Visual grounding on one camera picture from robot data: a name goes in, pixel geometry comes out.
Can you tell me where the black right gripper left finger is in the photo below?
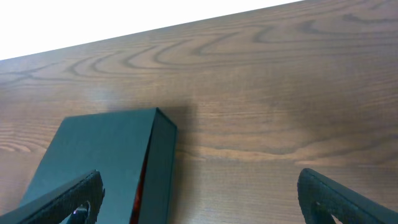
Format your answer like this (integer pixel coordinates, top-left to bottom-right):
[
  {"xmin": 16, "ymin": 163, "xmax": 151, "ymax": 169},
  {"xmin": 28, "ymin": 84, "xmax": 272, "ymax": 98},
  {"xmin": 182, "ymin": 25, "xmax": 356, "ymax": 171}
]
[{"xmin": 1, "ymin": 170, "xmax": 104, "ymax": 224}]

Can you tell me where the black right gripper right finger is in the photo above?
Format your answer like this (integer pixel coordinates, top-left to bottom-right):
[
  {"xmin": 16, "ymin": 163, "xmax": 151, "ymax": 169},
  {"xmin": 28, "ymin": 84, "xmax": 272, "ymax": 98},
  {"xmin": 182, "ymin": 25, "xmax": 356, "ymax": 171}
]
[{"xmin": 297, "ymin": 168, "xmax": 397, "ymax": 224}]

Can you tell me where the red candy bag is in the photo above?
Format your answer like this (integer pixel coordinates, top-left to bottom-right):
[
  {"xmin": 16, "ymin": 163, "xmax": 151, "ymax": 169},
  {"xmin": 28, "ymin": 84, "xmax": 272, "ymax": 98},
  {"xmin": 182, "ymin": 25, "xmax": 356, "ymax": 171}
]
[{"xmin": 130, "ymin": 156, "xmax": 147, "ymax": 224}]

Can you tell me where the black gift box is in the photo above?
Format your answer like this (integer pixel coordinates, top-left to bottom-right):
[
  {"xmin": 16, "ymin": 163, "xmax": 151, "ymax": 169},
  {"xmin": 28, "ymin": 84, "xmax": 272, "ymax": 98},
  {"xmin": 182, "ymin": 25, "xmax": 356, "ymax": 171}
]
[{"xmin": 21, "ymin": 108, "xmax": 177, "ymax": 223}]

